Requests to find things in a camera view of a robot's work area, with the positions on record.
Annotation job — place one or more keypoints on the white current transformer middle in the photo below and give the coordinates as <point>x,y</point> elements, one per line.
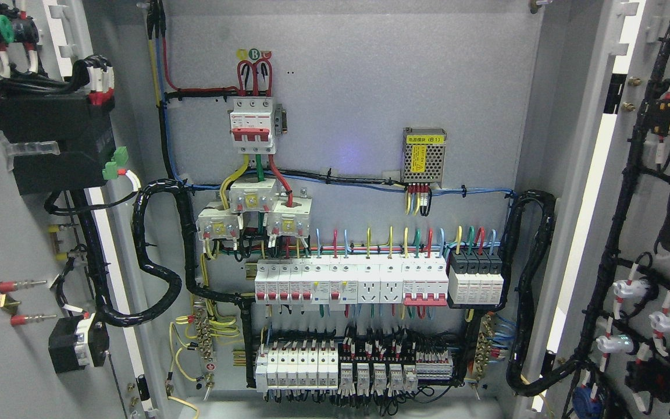
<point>251,195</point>

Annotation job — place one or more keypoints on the grey cabinet body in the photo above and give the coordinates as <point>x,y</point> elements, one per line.
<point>519,95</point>

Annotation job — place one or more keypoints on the white current transformer right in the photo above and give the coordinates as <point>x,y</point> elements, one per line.
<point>289,221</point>

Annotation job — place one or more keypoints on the grey cabinet door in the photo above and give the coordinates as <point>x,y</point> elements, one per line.
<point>599,314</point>
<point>126,386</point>

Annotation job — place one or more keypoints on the black white surge protector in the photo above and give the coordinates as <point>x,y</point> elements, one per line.
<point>475,281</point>

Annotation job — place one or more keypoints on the black digital power meter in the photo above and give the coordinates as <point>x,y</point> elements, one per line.
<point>61,141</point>

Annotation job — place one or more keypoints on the brass left terminal bar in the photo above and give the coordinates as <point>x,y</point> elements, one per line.
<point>204,341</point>

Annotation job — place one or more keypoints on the metal mesh power supply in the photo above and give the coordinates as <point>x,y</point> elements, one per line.
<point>424,152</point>

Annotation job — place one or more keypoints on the white socket breaker row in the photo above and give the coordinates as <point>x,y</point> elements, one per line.
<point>379,280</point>

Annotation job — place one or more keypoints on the brass right terminal bar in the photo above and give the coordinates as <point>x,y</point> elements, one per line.
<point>484,345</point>

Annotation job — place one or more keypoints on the red main circuit breaker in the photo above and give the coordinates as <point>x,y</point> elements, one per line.
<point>253,125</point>

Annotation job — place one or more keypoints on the brass terminal bar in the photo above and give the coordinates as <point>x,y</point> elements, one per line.
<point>484,345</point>
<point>204,341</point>

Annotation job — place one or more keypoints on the white lower breaker row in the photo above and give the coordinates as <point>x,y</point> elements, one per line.
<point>294,367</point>

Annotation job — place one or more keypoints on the white current transformer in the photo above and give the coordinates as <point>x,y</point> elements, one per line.
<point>289,221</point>
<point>251,195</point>
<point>215,222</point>

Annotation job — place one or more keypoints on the red handled circuit breaker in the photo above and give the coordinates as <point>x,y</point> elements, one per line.
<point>424,282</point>

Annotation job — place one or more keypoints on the white current transformer left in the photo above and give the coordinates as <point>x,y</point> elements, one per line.
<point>215,222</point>

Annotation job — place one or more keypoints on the white red breaker row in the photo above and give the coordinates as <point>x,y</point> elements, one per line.
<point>306,282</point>

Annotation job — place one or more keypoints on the white rotary selector switch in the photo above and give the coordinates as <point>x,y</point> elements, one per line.
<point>78,342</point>

